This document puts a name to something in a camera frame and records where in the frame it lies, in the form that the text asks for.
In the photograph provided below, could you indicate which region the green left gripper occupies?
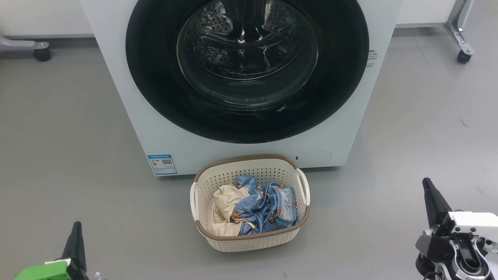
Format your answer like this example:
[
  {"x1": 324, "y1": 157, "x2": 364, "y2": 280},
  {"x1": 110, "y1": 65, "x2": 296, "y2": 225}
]
[{"x1": 14, "y1": 222, "x2": 89, "y2": 280}]

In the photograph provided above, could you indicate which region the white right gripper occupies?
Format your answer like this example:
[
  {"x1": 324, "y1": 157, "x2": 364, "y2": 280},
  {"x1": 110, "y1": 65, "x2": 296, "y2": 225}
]
[{"x1": 415, "y1": 178, "x2": 498, "y2": 280}]

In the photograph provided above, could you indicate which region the cream fabric garment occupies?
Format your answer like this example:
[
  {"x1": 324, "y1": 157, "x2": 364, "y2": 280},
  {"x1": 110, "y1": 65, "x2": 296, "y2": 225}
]
[{"x1": 208, "y1": 184, "x2": 253, "y2": 237}]

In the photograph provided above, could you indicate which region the blue cartoon print garment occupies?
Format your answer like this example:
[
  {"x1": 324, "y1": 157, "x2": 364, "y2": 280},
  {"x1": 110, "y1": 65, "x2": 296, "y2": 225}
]
[{"x1": 231, "y1": 176, "x2": 300, "y2": 236}]

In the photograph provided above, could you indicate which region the grey washing machine door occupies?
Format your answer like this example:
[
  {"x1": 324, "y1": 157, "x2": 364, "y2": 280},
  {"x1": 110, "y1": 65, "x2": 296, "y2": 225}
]
[{"x1": 125, "y1": 0, "x2": 370, "y2": 144}]

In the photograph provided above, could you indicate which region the white front-load washing machine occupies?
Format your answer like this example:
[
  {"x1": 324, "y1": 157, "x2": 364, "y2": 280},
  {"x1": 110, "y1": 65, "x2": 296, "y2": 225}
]
[{"x1": 80, "y1": 0, "x2": 403, "y2": 177}]

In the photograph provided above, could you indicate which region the blue energy label sticker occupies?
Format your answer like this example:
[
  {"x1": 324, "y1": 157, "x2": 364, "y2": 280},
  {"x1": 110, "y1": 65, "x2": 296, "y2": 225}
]
[{"x1": 147, "y1": 154, "x2": 178, "y2": 176}]

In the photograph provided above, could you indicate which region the cream perforated laundry basket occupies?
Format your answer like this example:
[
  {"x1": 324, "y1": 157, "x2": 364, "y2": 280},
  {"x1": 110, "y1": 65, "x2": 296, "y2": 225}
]
[{"x1": 190, "y1": 154, "x2": 311, "y2": 252}]

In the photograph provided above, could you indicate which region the grey frame leg with caster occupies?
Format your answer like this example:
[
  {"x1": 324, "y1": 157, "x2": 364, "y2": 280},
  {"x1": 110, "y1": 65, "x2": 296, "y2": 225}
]
[
  {"x1": 0, "y1": 36, "x2": 52, "y2": 62},
  {"x1": 444, "y1": 0, "x2": 476, "y2": 64}
]

